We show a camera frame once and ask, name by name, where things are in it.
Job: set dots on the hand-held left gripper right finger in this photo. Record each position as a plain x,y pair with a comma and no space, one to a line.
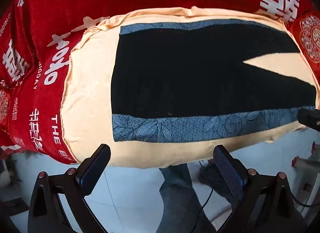
230,173

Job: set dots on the red embroidered satin cover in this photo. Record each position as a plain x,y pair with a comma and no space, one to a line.
310,37

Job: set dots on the person's jeans leg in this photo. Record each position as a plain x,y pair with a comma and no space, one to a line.
177,198

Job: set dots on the cream cloth sheet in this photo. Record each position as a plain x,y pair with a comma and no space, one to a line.
87,97

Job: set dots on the black pants with blue stripes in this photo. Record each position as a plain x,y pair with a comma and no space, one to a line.
187,72

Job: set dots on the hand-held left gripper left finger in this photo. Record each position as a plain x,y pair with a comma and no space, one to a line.
93,170

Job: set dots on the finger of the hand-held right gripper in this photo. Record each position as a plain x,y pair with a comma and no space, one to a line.
308,119

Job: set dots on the red printed blanket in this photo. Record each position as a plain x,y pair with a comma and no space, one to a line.
62,2

